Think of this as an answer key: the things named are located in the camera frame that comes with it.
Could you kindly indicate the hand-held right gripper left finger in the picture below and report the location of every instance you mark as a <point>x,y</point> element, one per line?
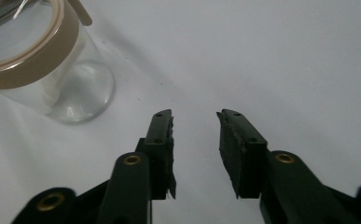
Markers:
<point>159,155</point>

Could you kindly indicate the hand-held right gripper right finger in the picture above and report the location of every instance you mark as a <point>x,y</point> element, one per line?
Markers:
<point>242,161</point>

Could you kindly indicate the clear glass jar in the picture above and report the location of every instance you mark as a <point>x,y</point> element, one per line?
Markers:
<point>75,90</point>

